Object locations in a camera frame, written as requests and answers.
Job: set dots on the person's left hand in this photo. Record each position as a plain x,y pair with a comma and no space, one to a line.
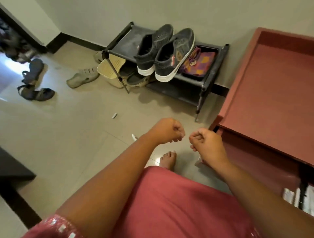
169,131

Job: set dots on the person's right hand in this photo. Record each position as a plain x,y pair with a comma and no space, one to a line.
211,147

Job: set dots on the white dropper bottle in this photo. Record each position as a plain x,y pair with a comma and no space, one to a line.
134,137

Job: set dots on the lone white battery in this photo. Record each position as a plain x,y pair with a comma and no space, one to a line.
114,116

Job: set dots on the purple orange checked cloth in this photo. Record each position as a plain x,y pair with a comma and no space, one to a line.
198,62

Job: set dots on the dark grey sneaker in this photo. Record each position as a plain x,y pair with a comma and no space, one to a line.
152,46
176,54

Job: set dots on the red tray table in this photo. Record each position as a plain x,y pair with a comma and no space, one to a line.
274,98

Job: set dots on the black shoe rack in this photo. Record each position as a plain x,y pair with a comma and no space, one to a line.
127,41

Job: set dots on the person's right forearm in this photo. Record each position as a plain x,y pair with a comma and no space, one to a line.
265,203

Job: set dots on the person's left forearm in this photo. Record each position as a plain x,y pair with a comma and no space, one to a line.
110,186

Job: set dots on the person's left foot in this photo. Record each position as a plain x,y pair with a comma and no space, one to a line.
168,160

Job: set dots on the black shoe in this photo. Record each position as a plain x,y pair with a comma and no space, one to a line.
36,93

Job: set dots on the olive brown sandal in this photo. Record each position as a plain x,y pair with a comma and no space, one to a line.
138,79

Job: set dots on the pink embroidered tunic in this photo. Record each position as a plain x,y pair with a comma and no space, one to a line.
171,206

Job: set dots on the beige slipper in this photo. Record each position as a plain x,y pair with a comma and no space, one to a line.
108,67

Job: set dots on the black plastic tray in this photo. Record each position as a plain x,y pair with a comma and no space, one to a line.
213,51

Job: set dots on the grey green clog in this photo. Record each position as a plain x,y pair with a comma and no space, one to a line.
97,57
82,78

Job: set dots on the dark blue slipper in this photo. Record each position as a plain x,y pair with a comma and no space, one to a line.
33,71

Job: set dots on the black low furniture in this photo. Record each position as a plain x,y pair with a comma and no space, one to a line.
14,166

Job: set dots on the pile of dark footwear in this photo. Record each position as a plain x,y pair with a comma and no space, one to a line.
14,46

